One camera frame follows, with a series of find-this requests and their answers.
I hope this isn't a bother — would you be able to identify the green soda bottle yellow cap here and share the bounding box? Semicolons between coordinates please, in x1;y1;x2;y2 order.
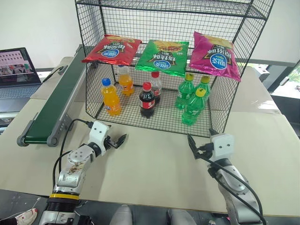
175;73;195;111
181;88;207;126
198;75;211;99

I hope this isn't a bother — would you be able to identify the green potato chips bag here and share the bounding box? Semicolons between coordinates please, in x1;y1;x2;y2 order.
135;39;190;78

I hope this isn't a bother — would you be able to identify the green conveyor belt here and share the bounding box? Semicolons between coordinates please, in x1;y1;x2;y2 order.
16;44;89;148

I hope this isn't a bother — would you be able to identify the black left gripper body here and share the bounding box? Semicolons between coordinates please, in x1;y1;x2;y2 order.
104;135;118;150

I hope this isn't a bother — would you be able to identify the black wire mesh shelf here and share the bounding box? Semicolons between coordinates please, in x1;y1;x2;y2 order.
75;0;276;138

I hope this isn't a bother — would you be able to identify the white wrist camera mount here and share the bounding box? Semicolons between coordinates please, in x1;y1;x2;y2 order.
88;121;111;152
211;134;235;163

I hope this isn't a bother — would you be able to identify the grey laptop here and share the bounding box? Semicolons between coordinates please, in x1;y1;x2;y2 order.
0;47;43;113

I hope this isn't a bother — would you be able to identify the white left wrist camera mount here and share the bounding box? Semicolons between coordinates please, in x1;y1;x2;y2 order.
88;121;111;152

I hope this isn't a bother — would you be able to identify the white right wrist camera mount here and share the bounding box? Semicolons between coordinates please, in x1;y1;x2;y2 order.
211;134;235;163

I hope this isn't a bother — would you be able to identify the magenta potato chips bag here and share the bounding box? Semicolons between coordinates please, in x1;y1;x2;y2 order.
189;31;242;83

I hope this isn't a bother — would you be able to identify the cola bottle red cap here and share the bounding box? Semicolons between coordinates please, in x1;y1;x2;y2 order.
139;82;156;119
150;71;163;105

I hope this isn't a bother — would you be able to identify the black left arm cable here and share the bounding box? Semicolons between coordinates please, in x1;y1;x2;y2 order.
52;119;95;189

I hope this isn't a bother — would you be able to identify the grey rounded shape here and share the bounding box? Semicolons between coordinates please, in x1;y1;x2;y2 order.
167;209;198;225
112;205;133;225

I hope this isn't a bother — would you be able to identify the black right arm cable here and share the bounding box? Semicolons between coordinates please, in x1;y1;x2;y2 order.
198;143;267;225

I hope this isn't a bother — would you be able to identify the white and red sneaker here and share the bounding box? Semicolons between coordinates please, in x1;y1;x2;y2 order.
14;208;38;225

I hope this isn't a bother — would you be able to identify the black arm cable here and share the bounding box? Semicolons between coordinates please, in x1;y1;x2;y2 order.
52;119;95;189
198;143;267;225

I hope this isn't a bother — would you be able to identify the red potato chips bag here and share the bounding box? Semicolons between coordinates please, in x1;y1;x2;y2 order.
81;34;143;67

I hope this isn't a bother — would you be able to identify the orange soda bottle blue cap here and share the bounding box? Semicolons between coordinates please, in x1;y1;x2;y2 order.
101;78;123;117
118;65;135;97

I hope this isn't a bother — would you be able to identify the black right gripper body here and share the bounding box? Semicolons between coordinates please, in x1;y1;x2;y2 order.
195;142;215;161

